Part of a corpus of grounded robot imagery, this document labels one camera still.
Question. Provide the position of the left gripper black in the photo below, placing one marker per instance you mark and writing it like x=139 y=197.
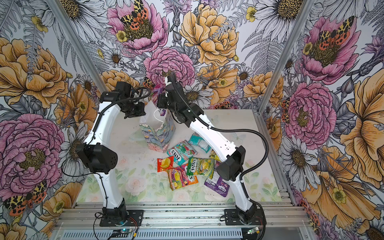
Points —
x=140 y=112

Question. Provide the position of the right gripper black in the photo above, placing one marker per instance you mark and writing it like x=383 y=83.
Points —
x=162 y=97

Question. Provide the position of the floral paper gift bag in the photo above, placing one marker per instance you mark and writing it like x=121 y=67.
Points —
x=158 y=127

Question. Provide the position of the large purple snack packet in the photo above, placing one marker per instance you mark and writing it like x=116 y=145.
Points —
x=218 y=185

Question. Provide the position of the yellow corn chips packet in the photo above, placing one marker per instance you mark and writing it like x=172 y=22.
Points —
x=213 y=155

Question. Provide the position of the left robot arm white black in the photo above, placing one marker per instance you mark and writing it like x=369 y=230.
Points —
x=95 y=152

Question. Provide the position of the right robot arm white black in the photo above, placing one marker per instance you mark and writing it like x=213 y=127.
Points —
x=231 y=157

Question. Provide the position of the teal Fox's candy packet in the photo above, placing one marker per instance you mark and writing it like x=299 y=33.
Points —
x=197 y=141

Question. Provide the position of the green red Fox's packet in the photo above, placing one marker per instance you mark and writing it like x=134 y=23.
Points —
x=182 y=152

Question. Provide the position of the small red lemon sachet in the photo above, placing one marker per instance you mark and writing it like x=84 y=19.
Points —
x=165 y=164

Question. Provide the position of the green yellow Fox's packet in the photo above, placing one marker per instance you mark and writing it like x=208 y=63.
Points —
x=200 y=166

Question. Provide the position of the orange fruit Fox's packet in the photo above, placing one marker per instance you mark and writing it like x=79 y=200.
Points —
x=178 y=177

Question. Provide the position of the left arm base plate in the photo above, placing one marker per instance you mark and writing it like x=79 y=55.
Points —
x=121 y=218

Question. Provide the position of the aluminium mounting rail frame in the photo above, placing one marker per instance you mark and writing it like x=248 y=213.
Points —
x=184 y=215

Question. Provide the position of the left corner aluminium post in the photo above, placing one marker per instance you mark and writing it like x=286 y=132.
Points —
x=72 y=34

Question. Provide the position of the corner aluminium post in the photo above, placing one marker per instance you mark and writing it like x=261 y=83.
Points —
x=72 y=34
x=299 y=25

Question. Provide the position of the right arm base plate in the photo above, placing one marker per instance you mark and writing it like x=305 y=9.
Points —
x=235 y=217

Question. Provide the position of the right corner aluminium post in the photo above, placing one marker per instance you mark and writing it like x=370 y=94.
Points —
x=299 y=25

